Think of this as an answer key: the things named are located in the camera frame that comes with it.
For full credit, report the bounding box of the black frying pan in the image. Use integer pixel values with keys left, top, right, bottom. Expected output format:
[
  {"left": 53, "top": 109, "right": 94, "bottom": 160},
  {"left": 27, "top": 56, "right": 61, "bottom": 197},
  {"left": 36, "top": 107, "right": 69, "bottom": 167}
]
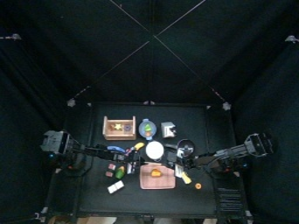
[{"left": 165, "top": 138, "right": 197, "bottom": 158}]

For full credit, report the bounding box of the green toy corn cob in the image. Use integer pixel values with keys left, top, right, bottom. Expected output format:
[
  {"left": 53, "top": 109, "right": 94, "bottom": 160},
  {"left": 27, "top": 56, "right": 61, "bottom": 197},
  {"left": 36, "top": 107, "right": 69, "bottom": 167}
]
[{"left": 115, "top": 165, "right": 127, "bottom": 179}]

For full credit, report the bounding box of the blue toy pot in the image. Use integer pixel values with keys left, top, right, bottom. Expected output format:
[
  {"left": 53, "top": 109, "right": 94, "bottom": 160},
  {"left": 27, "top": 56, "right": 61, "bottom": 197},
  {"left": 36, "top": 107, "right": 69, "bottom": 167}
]
[{"left": 138, "top": 118, "right": 158, "bottom": 142}]

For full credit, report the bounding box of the white striped toy piece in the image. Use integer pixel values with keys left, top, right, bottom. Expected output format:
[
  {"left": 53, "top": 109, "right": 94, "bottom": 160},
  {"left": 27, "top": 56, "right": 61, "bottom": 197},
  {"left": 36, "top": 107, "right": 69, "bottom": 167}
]
[{"left": 126, "top": 162, "right": 138, "bottom": 175}]

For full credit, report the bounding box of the open wooden box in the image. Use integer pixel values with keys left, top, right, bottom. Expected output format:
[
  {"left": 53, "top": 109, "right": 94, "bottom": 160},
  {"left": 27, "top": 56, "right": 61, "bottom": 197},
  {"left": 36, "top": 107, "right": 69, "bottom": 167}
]
[{"left": 102, "top": 115, "right": 138, "bottom": 141}]

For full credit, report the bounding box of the wooden cutting board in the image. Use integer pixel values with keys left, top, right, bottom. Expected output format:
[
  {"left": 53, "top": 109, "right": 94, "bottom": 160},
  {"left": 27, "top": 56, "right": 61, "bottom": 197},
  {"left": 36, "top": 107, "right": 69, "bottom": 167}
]
[{"left": 139, "top": 164, "right": 178, "bottom": 191}]

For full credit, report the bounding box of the blue curved toy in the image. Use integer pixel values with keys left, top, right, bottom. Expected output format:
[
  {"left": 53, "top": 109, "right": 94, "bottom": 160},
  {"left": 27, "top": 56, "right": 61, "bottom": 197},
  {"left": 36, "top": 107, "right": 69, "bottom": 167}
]
[{"left": 107, "top": 145, "right": 127, "bottom": 153}]

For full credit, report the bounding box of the yellow toy food piece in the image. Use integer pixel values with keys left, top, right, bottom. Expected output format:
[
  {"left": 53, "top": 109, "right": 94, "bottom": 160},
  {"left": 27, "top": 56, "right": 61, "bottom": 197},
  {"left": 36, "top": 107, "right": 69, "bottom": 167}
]
[{"left": 181, "top": 171, "right": 193, "bottom": 185}]

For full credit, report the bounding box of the white toy knife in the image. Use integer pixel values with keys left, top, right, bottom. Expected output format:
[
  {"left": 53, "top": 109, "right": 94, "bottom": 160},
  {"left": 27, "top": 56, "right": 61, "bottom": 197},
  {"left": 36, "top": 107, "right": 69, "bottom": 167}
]
[{"left": 173, "top": 164, "right": 185, "bottom": 179}]

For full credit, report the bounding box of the white round plate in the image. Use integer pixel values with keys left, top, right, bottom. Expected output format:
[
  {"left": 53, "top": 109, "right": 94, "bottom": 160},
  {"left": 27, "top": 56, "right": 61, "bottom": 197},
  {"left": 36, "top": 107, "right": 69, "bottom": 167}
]
[{"left": 145, "top": 140, "right": 166, "bottom": 161}]

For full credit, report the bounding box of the white flat toy box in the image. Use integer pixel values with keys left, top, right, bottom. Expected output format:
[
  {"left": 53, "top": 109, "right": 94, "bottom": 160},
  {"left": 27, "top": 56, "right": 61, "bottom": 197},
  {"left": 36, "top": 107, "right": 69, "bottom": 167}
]
[{"left": 107, "top": 179, "right": 127, "bottom": 194}]

